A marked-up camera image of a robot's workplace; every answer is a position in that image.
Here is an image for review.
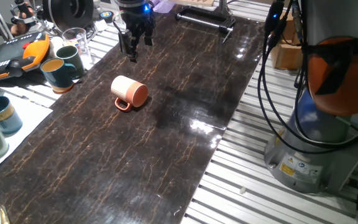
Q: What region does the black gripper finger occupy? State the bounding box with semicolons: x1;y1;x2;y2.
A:
143;27;154;47
118;29;140;63

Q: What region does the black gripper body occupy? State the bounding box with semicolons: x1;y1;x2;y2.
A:
116;4;157;35

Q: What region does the pink ribbed cup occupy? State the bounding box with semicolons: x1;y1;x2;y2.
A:
110;75;149;113

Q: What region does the blue cup gold band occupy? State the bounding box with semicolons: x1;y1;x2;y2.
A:
0;95;24;136

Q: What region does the person's bare hand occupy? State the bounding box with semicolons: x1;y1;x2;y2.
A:
9;2;35;37

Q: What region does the round black tape measure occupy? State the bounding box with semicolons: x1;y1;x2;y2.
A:
99;10;115;24

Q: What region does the purple cloth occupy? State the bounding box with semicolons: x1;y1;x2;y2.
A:
152;0;175;14

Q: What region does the clear printed drinking glass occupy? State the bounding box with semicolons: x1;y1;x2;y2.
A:
61;27;92;60

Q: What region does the dark green mug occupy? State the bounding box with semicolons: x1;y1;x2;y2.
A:
55;45;85;80

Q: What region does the wooden test tube rack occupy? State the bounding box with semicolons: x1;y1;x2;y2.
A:
178;0;215;7

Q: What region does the black filament spool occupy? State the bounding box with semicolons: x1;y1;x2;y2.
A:
42;0;94;32

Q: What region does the white round container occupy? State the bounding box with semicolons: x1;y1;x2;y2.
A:
49;35;65;58

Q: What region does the blue mug brown base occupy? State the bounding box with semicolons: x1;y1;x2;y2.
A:
40;58;78;95

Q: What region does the black clamp stand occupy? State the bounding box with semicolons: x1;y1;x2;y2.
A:
9;0;39;26

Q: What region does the dark marbled table mat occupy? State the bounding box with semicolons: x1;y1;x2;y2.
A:
0;6;265;224

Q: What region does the black orange teach pendant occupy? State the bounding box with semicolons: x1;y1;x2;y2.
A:
0;31;51;83

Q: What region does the white paper sheet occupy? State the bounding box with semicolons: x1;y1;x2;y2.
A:
0;81;54;175

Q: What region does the open cardboard box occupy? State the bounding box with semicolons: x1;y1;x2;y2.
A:
270;11;305;71

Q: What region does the black clamp frame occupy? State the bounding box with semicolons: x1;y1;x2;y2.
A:
175;5;237;45

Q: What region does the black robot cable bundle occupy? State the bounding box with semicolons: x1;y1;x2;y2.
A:
256;0;358;156

